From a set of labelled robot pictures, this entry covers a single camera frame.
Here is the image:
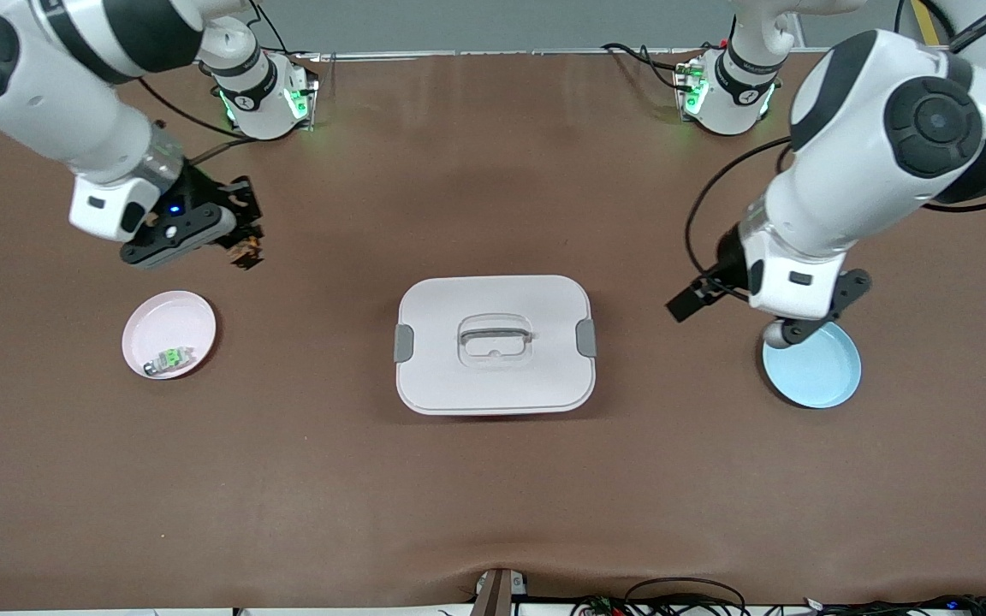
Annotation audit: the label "pale pink round plate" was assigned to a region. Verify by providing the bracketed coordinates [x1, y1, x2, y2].
[122, 291, 218, 381]

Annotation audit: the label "light blue round plate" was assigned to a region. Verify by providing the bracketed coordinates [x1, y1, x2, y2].
[761, 321, 863, 410]

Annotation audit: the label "white lidded storage box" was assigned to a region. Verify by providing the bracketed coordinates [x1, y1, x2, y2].
[394, 275, 598, 417]

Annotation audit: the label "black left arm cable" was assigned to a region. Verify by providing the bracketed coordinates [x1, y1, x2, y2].
[686, 137, 793, 300]

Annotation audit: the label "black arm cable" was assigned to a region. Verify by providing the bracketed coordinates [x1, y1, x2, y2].
[138, 75, 258, 168]
[686, 137, 793, 300]

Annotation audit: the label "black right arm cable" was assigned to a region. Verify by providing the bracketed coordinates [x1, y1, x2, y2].
[138, 75, 258, 168]

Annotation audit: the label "green push button switch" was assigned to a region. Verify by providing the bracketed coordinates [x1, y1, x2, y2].
[143, 345, 196, 377]

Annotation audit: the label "black base cables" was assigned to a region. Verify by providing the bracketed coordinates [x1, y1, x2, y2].
[603, 41, 699, 91]

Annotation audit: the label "black cable bundle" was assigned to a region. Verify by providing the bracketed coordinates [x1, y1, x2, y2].
[570, 577, 751, 616]
[801, 593, 986, 616]

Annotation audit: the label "metal table edge bracket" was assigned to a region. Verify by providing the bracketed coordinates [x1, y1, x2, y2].
[470, 567, 530, 616]

